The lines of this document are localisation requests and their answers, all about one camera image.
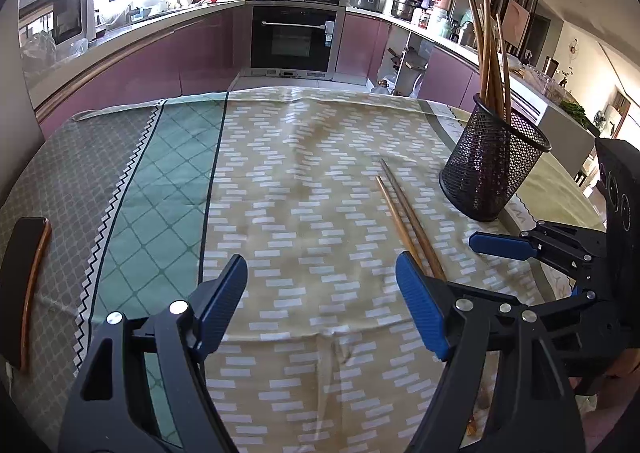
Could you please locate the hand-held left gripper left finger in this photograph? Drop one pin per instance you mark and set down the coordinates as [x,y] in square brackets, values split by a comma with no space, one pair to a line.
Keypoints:
[220,303]

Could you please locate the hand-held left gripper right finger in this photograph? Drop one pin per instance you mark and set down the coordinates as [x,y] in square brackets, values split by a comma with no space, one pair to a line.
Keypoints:
[422,308]

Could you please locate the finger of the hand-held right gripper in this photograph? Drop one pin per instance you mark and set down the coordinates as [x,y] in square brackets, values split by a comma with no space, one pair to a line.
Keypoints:
[500,245]
[580,318]

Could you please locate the black mesh utensil holder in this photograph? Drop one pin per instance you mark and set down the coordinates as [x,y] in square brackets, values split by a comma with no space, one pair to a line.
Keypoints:
[490,173]

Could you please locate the patterned beige green tablecloth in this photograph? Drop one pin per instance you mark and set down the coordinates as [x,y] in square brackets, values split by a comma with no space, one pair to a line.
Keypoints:
[300,233]

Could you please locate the green leafy vegetables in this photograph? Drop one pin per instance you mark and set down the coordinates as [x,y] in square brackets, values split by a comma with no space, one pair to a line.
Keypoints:
[574,112]

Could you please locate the black smartphone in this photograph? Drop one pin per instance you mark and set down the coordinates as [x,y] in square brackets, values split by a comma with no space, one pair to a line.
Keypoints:
[17,283]

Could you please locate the pink kettle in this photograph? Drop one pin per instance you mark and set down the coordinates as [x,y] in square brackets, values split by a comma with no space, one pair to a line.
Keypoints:
[444,0]

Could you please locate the pink kitchen cabinets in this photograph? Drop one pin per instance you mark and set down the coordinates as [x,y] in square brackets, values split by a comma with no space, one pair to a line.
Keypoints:
[125,68]

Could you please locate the stainless steel pot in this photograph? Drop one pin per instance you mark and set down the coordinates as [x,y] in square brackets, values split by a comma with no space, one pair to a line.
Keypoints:
[405,8]

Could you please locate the black built-in oven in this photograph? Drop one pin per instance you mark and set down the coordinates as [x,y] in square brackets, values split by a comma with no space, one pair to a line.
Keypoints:
[290,40]

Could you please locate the stainless steel container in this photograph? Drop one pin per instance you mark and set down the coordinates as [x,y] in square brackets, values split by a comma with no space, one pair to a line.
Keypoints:
[367,0]

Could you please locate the silver microwave oven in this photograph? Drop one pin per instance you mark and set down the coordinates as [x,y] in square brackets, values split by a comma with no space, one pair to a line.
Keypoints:
[65,18]

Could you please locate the wall clock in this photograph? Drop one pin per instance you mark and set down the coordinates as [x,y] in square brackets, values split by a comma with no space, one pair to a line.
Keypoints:
[574,49]

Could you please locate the pink wall picture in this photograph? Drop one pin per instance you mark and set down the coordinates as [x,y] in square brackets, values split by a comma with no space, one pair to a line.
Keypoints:
[516,19]

